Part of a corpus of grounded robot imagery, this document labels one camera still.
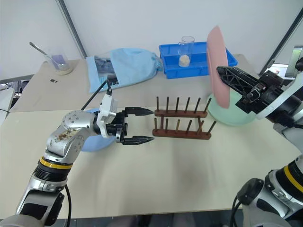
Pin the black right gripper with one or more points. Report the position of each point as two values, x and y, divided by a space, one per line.
265 89

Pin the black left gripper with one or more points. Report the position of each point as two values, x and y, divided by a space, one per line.
121 125

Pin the pink plate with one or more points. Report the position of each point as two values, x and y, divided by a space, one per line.
216 54

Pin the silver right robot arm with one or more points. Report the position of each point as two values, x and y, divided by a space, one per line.
267 198

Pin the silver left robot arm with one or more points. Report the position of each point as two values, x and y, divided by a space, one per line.
71 120

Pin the wooden dish rack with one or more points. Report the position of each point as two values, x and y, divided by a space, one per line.
180 133

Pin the green plate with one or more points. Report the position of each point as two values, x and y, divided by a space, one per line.
227 116

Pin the blue plate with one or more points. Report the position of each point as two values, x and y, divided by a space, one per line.
94 144

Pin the glass measuring cup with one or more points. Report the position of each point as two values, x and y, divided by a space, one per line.
185 53

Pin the grey panel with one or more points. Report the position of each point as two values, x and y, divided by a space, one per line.
293 61

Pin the light blue cloth bag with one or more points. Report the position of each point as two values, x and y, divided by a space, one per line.
132 66

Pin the blue plastic bin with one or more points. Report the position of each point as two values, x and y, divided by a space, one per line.
172 68

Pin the small black clip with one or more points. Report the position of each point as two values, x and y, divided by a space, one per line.
53 81

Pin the glass beaker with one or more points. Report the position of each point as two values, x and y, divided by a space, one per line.
62 67

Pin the metal spoon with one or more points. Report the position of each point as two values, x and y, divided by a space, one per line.
41 50

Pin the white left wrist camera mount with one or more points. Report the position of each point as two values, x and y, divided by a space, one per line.
107 106

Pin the grey aluminium frame post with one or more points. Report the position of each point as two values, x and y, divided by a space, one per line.
72 28
281 40

